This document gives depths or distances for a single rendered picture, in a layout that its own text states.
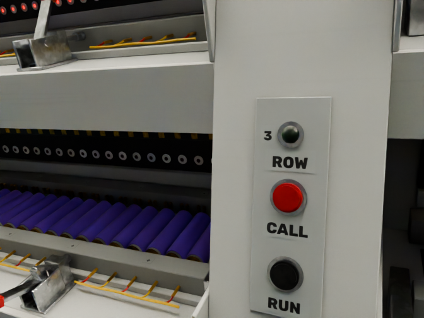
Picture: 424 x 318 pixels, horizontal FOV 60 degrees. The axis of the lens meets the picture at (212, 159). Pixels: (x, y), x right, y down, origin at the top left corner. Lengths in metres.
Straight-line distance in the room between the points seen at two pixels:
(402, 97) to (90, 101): 0.20
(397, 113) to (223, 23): 0.11
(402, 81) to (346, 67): 0.03
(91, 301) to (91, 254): 0.04
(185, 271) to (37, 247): 0.15
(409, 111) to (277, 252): 0.10
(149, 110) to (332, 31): 0.12
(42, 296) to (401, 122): 0.29
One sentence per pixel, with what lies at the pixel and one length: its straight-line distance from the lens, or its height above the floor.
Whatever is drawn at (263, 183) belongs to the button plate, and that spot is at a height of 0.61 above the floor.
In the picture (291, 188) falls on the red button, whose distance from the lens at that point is 0.20.
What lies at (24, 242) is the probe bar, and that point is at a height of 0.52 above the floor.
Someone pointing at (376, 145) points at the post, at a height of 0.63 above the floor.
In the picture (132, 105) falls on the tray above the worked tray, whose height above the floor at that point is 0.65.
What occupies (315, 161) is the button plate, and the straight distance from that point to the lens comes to 0.20.
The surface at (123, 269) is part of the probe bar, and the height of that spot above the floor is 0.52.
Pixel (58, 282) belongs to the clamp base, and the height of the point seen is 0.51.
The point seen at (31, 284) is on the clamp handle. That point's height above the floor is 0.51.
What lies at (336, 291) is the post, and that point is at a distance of 0.22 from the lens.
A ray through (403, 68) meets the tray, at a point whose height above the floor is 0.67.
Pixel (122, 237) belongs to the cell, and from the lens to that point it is 0.37.
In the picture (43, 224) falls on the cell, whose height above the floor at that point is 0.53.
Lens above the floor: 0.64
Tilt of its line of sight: 4 degrees down
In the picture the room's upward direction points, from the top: 1 degrees clockwise
